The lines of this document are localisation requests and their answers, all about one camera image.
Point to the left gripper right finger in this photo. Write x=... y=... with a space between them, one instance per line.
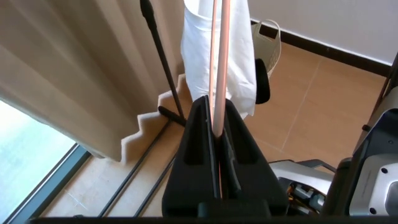
x=255 y=183

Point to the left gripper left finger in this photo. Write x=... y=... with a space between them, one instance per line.
x=192 y=180

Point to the pink clothes hanger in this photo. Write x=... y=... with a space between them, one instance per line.
x=222 y=77

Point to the white garment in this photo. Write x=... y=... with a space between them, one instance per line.
x=196 y=56

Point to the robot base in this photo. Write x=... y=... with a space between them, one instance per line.
x=373 y=180

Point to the black clothes rack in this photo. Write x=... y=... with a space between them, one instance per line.
x=161 y=56

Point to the white laundry basket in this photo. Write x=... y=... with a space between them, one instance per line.
x=264 y=46

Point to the black garment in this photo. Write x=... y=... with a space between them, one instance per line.
x=262 y=84

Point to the beige curtain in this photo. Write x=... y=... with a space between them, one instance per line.
x=77 y=62

